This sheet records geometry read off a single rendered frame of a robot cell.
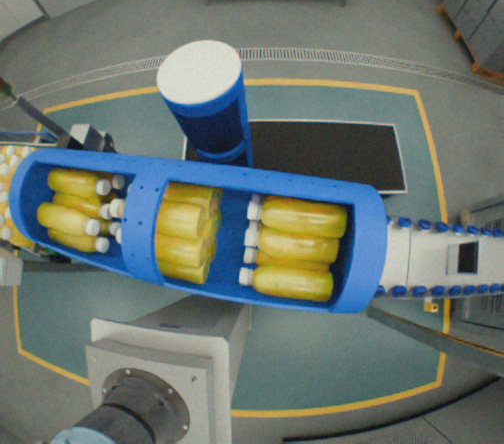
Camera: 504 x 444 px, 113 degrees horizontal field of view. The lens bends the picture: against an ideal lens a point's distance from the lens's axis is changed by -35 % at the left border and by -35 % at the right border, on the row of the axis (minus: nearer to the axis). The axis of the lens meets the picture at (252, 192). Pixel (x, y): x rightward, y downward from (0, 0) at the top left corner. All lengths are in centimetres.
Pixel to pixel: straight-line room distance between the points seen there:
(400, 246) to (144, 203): 70
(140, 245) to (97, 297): 162
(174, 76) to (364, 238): 71
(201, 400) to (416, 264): 69
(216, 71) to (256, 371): 168
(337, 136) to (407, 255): 111
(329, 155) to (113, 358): 154
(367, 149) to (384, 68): 102
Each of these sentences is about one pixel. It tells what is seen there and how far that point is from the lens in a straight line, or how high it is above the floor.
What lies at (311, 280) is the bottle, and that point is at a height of 109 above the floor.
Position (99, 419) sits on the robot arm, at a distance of 44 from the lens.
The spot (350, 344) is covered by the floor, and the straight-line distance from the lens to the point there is 184.
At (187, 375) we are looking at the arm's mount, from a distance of 49.
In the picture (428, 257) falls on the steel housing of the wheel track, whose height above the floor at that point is 93.
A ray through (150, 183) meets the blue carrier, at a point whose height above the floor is 122.
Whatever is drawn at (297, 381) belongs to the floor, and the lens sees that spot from 187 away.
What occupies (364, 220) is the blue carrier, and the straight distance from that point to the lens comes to 45.
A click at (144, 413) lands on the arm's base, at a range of 48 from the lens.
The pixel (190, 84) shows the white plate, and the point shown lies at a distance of 81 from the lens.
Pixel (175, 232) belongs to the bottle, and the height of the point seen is 118.
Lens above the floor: 164
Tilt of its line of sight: 75 degrees down
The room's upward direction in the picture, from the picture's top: 10 degrees counter-clockwise
